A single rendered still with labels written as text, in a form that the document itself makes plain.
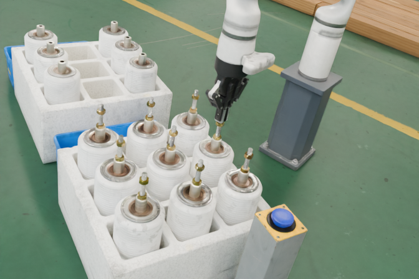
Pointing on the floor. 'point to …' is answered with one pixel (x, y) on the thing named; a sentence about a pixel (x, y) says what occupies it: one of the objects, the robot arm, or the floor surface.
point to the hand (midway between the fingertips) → (222, 113)
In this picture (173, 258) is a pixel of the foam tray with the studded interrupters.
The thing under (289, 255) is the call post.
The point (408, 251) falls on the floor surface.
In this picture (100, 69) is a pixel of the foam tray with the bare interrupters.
